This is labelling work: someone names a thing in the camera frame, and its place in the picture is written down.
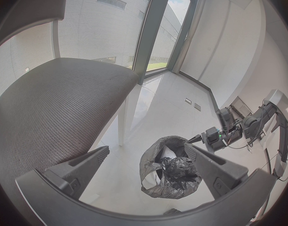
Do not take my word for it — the black plastic bag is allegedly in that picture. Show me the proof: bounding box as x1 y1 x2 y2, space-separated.
139 136 202 199

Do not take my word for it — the white trash bin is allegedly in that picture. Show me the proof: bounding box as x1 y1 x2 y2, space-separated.
143 145 180 191

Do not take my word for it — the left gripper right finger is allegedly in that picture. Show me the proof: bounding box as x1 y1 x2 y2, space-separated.
184 143 249 201

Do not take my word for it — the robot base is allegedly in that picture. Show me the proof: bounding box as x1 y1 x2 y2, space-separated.
163 208 182 216

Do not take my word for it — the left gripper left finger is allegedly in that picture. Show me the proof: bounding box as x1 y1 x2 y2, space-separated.
44 145 110 199

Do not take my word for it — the window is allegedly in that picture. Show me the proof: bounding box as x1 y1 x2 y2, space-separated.
0 0 200 85

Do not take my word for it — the grey chair with white legs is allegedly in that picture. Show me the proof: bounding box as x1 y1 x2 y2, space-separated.
0 0 140 226

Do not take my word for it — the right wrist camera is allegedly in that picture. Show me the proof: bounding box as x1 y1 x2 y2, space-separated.
205 127 221 142

